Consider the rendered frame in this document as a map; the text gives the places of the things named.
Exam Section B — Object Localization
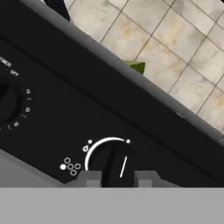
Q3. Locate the black stove control panel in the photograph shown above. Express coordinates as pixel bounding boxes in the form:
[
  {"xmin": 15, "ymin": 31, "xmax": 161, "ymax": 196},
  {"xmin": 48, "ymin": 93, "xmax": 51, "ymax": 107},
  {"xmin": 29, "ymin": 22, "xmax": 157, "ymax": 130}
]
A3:
[{"xmin": 0, "ymin": 0, "xmax": 224, "ymax": 188}]

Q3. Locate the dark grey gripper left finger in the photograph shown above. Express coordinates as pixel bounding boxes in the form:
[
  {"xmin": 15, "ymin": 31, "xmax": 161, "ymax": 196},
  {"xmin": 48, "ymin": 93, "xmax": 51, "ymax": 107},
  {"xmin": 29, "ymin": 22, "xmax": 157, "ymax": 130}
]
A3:
[{"xmin": 64, "ymin": 170, "xmax": 103, "ymax": 188}]

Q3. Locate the black burner knob white line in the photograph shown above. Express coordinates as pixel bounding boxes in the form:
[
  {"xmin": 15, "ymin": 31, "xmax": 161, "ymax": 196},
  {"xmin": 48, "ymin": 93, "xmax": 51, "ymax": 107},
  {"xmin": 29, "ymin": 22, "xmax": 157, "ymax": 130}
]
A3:
[{"xmin": 99, "ymin": 143, "xmax": 137, "ymax": 188}]

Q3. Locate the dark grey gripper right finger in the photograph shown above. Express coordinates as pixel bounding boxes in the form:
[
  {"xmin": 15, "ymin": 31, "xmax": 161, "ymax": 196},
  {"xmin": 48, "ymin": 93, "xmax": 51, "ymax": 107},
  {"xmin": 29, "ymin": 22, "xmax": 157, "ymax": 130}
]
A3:
[{"xmin": 134, "ymin": 170, "xmax": 180, "ymax": 188}]

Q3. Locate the green leafy vegetable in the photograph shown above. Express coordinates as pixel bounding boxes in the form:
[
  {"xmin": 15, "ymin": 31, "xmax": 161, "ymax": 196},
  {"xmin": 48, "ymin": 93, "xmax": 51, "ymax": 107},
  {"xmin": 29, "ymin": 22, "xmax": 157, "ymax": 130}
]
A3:
[{"xmin": 122, "ymin": 59, "xmax": 146, "ymax": 75}]

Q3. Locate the black timer knob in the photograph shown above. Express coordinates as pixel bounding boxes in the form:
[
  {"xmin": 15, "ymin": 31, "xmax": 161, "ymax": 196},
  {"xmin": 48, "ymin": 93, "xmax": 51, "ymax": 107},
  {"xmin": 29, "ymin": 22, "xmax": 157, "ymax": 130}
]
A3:
[{"xmin": 0, "ymin": 82, "xmax": 22, "ymax": 127}]

